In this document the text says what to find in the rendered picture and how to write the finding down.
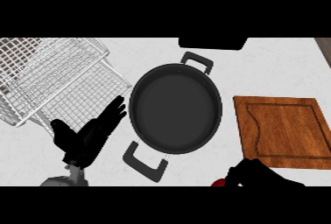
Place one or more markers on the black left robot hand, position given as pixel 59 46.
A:
pixel 88 137

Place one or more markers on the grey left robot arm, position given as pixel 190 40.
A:
pixel 69 178

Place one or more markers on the brown wooden cutting board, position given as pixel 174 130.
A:
pixel 283 132

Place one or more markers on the grey-brown slab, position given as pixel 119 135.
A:
pixel 326 49

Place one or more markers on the black appliance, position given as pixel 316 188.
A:
pixel 212 43

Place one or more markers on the red tomato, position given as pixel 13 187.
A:
pixel 220 183

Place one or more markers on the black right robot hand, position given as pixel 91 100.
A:
pixel 259 176

